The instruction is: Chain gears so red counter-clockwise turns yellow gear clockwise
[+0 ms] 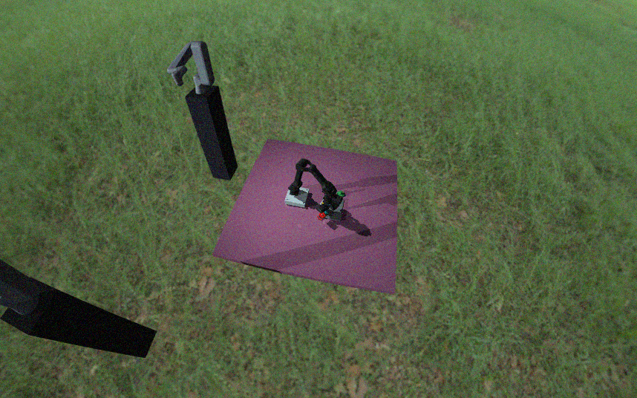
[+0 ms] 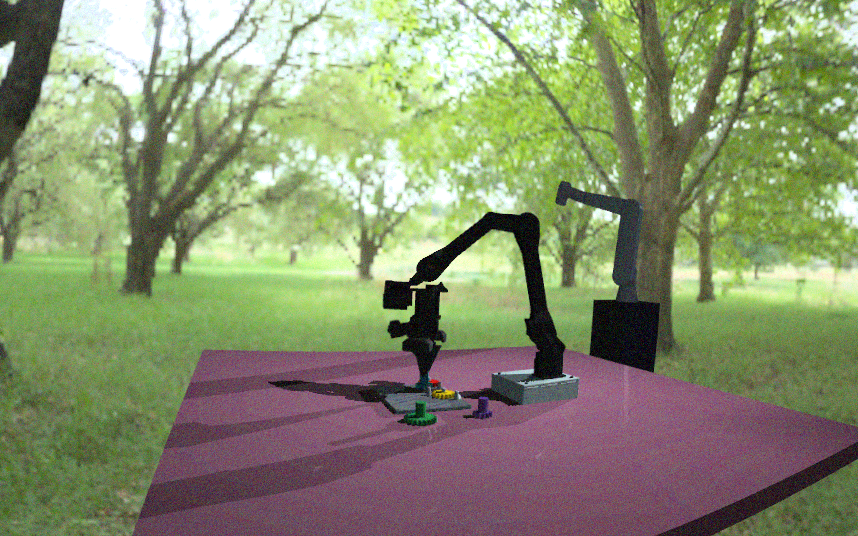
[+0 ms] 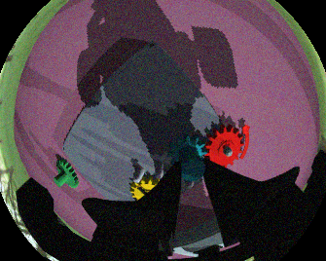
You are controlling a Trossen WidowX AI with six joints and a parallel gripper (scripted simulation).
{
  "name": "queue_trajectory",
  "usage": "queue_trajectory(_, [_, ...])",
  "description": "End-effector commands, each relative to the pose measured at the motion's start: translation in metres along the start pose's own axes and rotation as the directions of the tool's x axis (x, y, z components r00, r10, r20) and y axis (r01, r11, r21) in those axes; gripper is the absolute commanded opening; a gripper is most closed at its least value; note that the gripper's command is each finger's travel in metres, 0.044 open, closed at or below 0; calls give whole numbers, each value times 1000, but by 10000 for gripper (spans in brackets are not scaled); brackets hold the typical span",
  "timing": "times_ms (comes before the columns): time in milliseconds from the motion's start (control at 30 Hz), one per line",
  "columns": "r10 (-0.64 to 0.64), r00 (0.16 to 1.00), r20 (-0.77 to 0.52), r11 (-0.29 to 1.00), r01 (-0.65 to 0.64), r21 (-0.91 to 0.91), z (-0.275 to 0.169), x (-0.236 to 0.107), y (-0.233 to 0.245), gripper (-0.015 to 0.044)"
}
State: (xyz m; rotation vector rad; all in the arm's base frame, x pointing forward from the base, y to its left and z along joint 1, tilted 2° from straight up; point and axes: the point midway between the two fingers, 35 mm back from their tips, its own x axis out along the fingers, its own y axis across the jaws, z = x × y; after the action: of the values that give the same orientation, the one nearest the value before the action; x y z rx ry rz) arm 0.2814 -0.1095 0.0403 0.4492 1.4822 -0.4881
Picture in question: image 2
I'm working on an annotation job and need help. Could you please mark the teal gear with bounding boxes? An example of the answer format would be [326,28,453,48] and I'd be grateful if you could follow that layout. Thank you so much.
[415,371,433,389]

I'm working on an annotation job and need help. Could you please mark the purple gear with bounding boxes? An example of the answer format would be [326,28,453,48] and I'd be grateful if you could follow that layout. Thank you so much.
[472,397,493,419]

